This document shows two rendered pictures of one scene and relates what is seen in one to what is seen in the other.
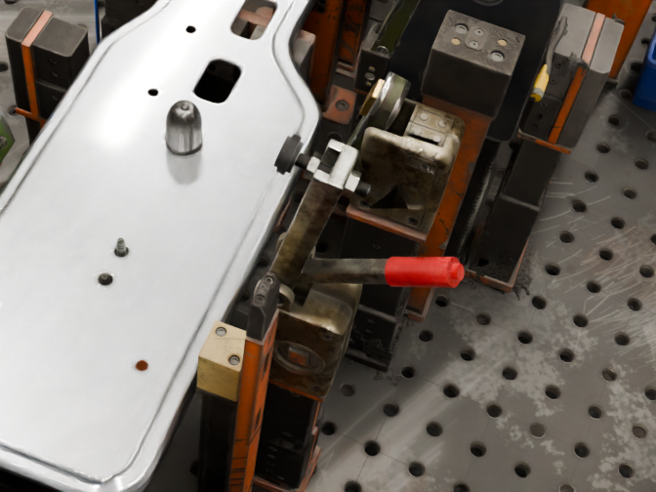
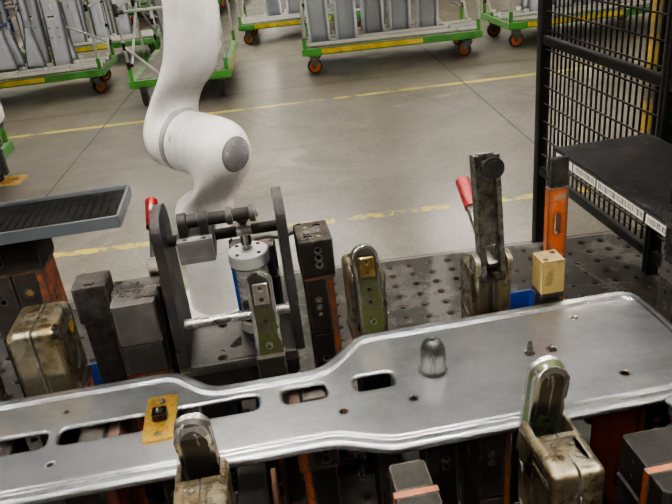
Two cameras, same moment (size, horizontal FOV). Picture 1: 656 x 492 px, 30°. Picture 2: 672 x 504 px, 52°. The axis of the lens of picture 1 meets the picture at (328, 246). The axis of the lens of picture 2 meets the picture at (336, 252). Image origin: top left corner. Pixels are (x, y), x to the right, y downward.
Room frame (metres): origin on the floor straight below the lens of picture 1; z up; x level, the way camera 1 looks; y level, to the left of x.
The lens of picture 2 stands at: (0.95, 0.79, 1.52)
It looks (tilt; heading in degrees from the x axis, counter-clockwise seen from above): 26 degrees down; 254
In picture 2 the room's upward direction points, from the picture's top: 6 degrees counter-clockwise
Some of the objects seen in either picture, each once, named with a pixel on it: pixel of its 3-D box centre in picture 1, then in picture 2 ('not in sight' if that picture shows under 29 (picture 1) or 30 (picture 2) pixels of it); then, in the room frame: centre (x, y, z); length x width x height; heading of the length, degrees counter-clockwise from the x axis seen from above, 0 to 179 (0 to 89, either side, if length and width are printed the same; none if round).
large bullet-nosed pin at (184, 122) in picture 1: (184, 128); (433, 358); (0.65, 0.14, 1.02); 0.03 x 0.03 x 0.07
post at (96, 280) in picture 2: not in sight; (123, 391); (1.04, -0.15, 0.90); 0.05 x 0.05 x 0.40; 79
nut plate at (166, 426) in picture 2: not in sight; (159, 414); (0.98, 0.08, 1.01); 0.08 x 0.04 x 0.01; 79
